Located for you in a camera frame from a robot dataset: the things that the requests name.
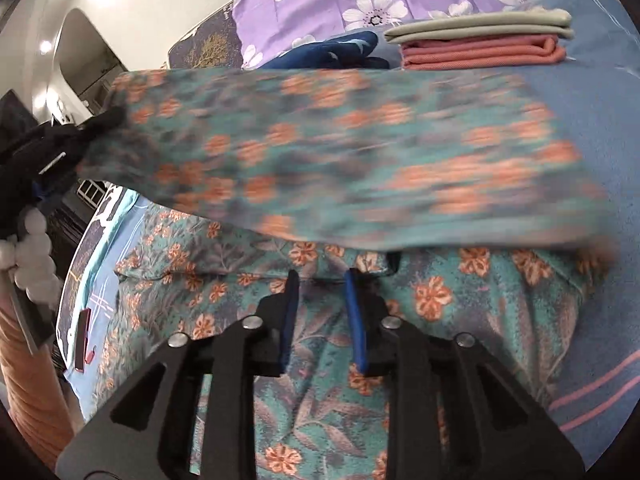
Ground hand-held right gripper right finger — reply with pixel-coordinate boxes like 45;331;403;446
345;267;587;480

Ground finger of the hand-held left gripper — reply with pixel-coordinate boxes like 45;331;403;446
77;106;129;150

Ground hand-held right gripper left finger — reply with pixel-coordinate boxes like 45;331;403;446
55;270;301;480

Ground teal floral garment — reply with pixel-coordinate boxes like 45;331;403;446
77;67;620;480

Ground person's left forearm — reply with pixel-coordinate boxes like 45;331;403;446
0;300;77;470

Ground person's left hand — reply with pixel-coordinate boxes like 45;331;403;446
0;207;64;304

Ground dark gold-patterned pillow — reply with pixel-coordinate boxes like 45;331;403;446
167;16;246;72

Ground light blue printed blanket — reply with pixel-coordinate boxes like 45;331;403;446
55;184;152;422

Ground red flat object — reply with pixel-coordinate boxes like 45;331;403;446
74;307;97;374

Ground navy star blanket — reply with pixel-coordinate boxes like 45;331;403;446
260;31;392;72

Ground pink folded cloth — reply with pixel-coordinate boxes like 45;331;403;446
400;36;568;72

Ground folded pink and beige cloths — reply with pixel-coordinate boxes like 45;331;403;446
384;8;575;45

